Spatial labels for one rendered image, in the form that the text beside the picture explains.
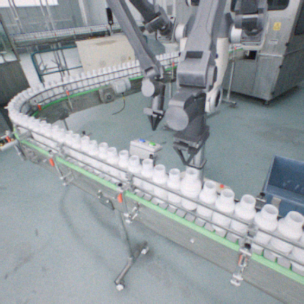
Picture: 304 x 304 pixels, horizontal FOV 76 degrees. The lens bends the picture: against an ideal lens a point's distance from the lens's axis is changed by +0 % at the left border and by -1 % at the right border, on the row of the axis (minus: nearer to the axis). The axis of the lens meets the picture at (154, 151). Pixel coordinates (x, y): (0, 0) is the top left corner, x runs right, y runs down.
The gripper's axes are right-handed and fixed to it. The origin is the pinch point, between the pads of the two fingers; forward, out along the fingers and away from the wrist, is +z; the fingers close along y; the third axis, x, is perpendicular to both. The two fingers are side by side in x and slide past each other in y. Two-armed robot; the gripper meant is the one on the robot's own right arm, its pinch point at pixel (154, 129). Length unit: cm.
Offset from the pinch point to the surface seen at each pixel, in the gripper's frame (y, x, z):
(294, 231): 58, -18, 13
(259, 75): -2, 350, -59
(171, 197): 21.3, -16.8, 19.0
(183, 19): -254, 501, -204
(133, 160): 2.3, -16.6, 10.6
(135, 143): -6.8, -3.8, 8.1
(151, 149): 2.1, -3.8, 8.5
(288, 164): 58, 47, 12
